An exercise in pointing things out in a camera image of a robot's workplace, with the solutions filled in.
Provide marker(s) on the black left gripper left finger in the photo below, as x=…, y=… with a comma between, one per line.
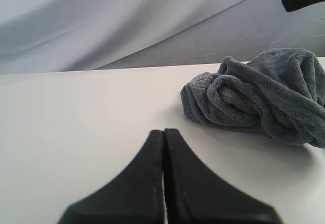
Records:
x=135, y=195

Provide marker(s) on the grey backdrop cloth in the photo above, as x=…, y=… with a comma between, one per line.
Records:
x=74, y=35

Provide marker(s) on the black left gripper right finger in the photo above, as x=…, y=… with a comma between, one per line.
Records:
x=195, y=194

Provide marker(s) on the grey fleece towel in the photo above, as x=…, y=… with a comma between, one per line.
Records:
x=279, y=93

